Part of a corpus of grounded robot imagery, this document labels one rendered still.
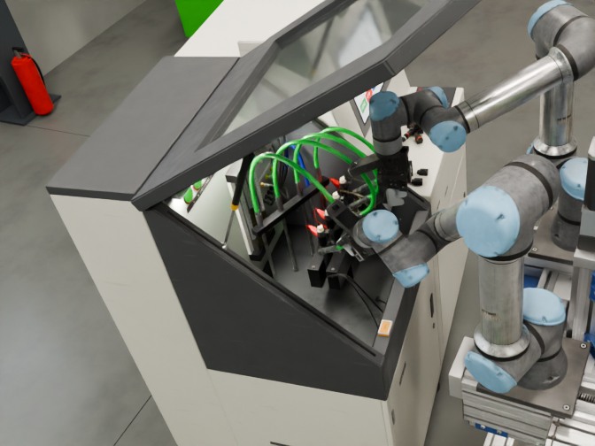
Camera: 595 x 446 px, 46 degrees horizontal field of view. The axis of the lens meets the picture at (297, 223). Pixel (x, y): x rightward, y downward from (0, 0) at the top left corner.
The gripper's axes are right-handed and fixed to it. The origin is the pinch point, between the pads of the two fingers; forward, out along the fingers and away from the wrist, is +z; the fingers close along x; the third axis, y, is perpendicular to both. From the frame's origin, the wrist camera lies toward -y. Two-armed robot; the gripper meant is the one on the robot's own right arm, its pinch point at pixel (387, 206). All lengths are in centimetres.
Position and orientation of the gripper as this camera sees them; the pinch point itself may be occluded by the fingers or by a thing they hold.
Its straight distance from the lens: 199.3
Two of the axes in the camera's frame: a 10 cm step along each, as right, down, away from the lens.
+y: 9.3, 0.9, -3.5
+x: 3.2, -6.5, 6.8
